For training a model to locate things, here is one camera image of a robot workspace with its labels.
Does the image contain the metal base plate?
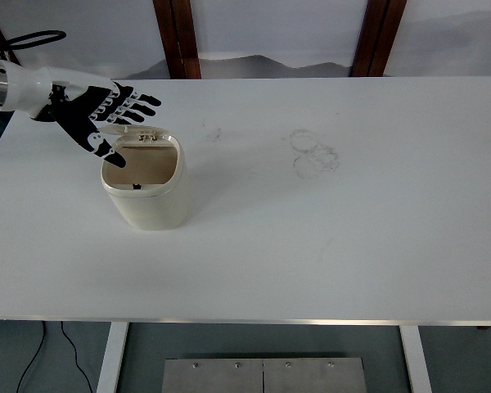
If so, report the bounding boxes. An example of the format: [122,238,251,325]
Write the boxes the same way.
[162,358,367,392]

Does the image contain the black floor cable right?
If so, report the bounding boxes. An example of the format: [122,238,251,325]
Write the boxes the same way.
[60,321,95,393]

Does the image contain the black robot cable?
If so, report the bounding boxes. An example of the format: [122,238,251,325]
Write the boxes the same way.
[0,29,68,52]

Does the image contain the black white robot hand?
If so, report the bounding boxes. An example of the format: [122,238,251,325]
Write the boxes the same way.
[35,67,161,168]

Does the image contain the right brown wooden frame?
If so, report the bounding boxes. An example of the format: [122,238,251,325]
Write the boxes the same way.
[349,0,407,77]

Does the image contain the black floor cable left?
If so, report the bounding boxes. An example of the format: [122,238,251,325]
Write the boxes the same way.
[15,321,47,393]

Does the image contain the left brown wooden frame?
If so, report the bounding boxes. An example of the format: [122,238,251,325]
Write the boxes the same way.
[153,0,201,79]

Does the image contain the white table leg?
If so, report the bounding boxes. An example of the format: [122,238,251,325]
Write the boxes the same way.
[97,322,129,393]
[399,326,432,393]

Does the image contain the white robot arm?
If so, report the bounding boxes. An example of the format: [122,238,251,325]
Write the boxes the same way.
[0,60,52,119]

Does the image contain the right white table leg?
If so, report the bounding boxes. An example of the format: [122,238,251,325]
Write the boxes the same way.
[399,326,432,393]

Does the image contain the left white table leg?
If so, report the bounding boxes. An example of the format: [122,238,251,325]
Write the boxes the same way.
[97,322,129,393]

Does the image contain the cream lidded trash can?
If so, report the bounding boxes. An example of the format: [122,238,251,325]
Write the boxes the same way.
[101,124,192,230]

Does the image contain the brown wooden frame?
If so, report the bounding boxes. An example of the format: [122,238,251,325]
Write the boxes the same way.
[349,0,407,77]
[153,0,201,79]

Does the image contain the black floor cable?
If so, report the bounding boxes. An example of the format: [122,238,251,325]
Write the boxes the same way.
[15,321,47,393]
[60,321,95,393]

